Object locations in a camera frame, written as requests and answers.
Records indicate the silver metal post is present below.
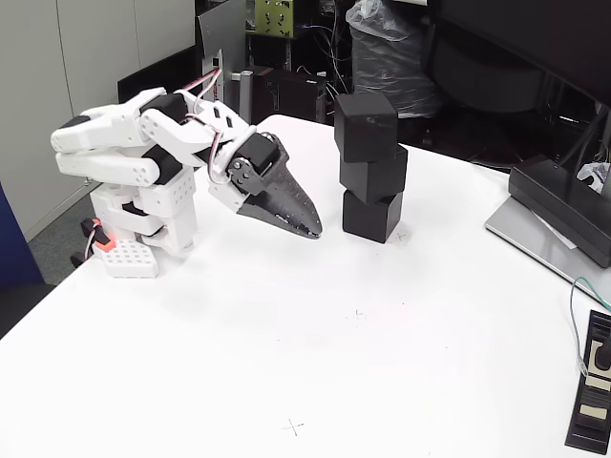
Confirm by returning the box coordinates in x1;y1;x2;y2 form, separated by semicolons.
231;70;254;126

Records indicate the blue partition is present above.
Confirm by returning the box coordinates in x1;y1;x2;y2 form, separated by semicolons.
0;180;47;290

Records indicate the plastic-wrapped black bin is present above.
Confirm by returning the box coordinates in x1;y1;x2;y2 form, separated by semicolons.
346;0;440;119

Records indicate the black flat panel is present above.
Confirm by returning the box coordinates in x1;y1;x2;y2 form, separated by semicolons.
117;47;200;104

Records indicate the black dock box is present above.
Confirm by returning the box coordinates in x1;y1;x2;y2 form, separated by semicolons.
507;155;611;268

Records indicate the smooth black block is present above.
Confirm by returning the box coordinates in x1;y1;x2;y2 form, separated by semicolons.
339;145;410;205
341;190;403;244

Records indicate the silver monitor stand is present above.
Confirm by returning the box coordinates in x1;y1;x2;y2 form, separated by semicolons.
484;102;611;306

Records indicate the silver computer tower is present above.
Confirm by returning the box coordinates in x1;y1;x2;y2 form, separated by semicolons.
197;0;249;104

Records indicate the black monitor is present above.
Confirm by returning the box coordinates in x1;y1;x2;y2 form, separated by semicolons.
427;0;611;104

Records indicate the black box orange stripe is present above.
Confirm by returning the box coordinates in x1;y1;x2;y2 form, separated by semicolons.
250;66;328;123

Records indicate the green circuit board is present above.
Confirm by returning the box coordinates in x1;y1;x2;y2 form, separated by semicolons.
254;0;297;38

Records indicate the scuffed black block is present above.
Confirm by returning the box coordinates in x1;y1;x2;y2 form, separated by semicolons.
332;92;399;164

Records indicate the grey cabinet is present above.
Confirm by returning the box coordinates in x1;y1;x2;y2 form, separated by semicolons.
0;0;197;239

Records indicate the white perforated mounting plate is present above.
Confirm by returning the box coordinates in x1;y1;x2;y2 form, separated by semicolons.
95;238;161;280

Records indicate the green cable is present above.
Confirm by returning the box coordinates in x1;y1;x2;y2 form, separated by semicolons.
569;276;611;376

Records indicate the black power strip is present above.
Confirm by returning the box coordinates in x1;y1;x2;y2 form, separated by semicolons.
564;309;611;453

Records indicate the red white black servo cable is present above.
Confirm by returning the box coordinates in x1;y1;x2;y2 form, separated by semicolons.
174;69;254;186

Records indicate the orange black table clamp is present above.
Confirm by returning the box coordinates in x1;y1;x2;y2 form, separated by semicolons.
70;218;116;268

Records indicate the crumpled white bag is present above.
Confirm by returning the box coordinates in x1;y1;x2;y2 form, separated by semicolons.
576;161;611;195

